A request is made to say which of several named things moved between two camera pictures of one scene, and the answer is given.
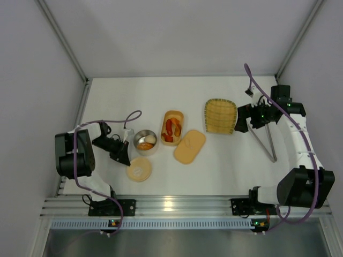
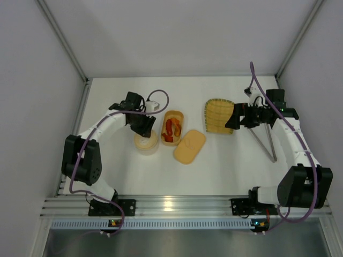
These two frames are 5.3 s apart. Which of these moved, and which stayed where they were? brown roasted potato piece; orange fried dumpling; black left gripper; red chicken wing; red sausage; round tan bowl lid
Moved: black left gripper; round tan bowl lid
Stayed: red chicken wing; red sausage; orange fried dumpling; brown roasted potato piece
